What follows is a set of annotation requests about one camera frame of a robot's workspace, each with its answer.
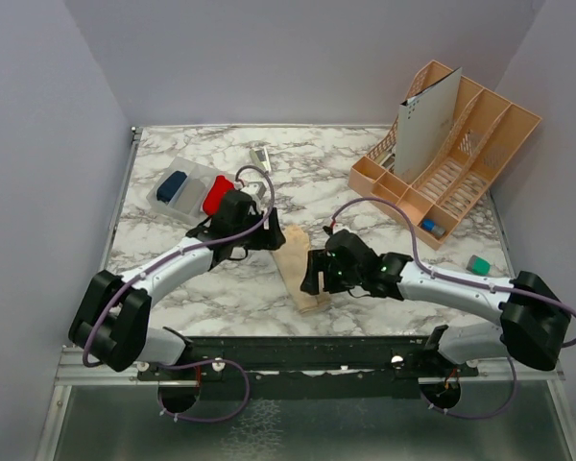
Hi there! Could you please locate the green grey eraser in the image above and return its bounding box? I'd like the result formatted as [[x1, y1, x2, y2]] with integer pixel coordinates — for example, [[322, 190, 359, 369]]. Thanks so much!
[[466, 255, 491, 277]]

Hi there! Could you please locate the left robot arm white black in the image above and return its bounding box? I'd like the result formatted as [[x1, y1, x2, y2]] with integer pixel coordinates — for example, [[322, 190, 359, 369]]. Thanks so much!
[[68, 190, 285, 379]]

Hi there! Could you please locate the blue capped small bottle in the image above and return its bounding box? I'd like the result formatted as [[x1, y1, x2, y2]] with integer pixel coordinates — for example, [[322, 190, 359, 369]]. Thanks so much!
[[420, 219, 446, 239]]

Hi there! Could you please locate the navy rolled underwear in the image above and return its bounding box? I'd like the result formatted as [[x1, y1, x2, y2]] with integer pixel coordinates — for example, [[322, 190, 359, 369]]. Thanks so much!
[[156, 171, 187, 204]]

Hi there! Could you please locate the beige underwear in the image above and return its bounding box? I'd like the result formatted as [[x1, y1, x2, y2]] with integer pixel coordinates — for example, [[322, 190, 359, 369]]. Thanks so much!
[[272, 225, 330, 315]]

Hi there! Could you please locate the white folder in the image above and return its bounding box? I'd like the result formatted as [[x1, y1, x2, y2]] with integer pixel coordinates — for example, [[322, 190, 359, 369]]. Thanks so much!
[[394, 67, 463, 183]]

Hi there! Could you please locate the aluminium frame rail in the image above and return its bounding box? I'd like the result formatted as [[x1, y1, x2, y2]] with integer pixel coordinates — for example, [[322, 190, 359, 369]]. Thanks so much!
[[37, 125, 570, 460]]

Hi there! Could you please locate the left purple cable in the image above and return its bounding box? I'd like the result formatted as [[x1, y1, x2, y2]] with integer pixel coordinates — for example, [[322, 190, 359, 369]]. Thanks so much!
[[82, 164, 276, 425]]

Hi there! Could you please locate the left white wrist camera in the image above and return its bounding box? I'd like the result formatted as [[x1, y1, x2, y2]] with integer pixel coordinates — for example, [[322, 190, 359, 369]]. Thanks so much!
[[242, 182, 267, 201]]

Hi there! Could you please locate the clear plastic storage box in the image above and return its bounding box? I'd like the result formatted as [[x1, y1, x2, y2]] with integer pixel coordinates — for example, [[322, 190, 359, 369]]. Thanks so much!
[[147, 158, 234, 226]]

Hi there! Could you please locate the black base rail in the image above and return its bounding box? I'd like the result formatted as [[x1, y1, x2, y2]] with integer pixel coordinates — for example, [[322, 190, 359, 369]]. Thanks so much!
[[137, 334, 478, 401]]

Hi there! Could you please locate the grey rolled underwear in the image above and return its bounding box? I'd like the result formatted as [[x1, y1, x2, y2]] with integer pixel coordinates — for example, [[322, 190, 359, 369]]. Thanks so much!
[[175, 179, 206, 214]]

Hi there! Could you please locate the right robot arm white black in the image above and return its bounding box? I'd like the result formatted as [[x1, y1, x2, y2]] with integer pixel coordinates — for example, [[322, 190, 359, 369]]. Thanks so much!
[[300, 230, 570, 376]]

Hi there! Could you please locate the purple cable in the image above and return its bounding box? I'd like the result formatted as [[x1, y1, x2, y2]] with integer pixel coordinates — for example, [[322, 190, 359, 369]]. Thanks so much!
[[324, 197, 576, 420], [82, 164, 276, 425]]

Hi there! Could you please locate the peach desk organizer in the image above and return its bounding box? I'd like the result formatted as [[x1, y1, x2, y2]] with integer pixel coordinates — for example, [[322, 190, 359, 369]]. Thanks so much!
[[348, 61, 540, 249]]

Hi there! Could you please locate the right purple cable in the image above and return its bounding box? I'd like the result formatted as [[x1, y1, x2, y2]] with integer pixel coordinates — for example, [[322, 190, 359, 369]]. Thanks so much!
[[324, 197, 576, 420]]

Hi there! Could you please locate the red boxer underwear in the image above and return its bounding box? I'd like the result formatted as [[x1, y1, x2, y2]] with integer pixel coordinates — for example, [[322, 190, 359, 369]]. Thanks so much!
[[201, 175, 235, 216]]

